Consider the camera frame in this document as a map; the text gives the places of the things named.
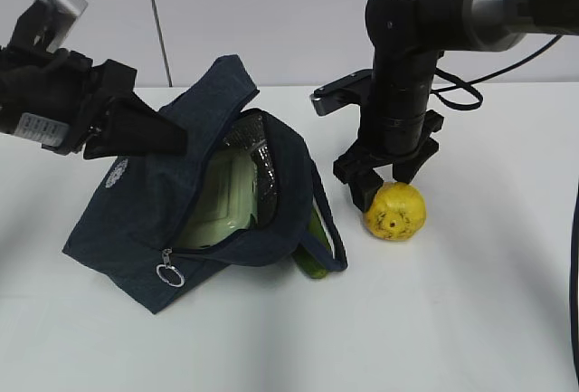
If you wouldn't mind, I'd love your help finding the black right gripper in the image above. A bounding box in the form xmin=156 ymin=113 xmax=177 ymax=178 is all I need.
xmin=333 ymin=110 xmax=443 ymax=213

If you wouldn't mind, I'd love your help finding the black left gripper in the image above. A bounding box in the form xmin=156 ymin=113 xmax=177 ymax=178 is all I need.
xmin=1 ymin=45 xmax=187 ymax=159

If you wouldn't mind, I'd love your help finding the yellow pear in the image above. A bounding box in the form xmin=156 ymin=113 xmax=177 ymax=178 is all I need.
xmin=363 ymin=182 xmax=427 ymax=242

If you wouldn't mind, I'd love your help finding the dark blue lunch bag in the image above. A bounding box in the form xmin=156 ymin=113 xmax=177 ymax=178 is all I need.
xmin=62 ymin=54 xmax=347 ymax=313

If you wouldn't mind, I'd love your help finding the green cucumber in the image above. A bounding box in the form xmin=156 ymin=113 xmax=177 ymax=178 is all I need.
xmin=292 ymin=202 xmax=334 ymax=280

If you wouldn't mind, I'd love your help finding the green lidded glass container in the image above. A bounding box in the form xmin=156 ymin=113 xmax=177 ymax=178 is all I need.
xmin=176 ymin=149 xmax=258 ymax=250

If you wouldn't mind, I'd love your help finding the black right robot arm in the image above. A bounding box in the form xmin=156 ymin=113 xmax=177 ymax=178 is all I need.
xmin=311 ymin=0 xmax=578 ymax=211

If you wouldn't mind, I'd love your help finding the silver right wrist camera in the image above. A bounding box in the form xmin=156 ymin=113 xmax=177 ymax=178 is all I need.
xmin=309 ymin=69 xmax=372 ymax=117

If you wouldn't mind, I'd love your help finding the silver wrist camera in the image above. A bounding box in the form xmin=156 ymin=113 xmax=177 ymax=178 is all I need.
xmin=9 ymin=0 xmax=88 ymax=53
xmin=309 ymin=69 xmax=372 ymax=117

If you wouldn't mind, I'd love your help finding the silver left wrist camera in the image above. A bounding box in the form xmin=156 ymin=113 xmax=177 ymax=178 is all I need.
xmin=9 ymin=0 xmax=88 ymax=53

